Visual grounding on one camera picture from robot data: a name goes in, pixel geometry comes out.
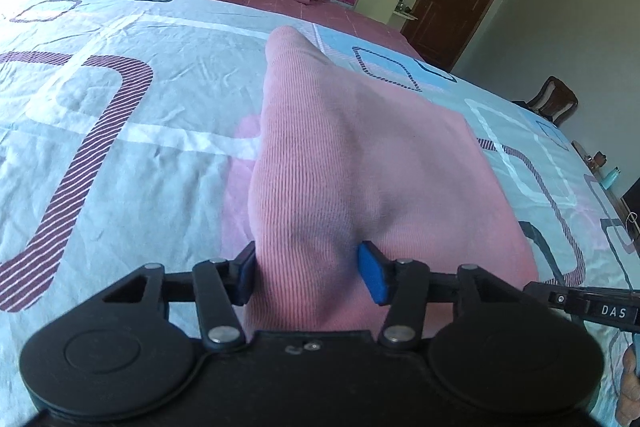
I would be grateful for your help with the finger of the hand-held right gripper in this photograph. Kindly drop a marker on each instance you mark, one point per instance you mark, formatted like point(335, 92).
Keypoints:
point(540, 292)

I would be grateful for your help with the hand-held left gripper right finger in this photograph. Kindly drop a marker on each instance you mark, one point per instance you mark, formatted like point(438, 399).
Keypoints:
point(375, 272)

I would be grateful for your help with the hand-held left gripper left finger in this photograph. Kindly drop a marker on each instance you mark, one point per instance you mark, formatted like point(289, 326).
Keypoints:
point(245, 274)

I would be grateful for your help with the pink knit sweater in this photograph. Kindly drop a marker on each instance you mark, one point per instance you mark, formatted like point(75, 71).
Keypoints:
point(350, 157)

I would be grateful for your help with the person's right hand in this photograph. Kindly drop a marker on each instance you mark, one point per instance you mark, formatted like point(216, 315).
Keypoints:
point(631, 382)

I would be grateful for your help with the dark monitor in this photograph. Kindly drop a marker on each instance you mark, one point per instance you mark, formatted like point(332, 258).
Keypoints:
point(631, 197)

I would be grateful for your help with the teal water bottle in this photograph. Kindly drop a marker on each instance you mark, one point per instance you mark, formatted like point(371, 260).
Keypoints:
point(610, 178)

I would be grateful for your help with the dark wooden chair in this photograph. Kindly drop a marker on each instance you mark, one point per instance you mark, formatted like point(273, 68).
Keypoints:
point(550, 99)

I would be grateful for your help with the light blue printed bedsheet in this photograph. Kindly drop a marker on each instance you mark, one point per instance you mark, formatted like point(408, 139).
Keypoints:
point(100, 132)

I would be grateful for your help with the pink bedsheet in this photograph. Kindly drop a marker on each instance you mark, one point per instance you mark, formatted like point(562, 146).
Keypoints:
point(360, 22)

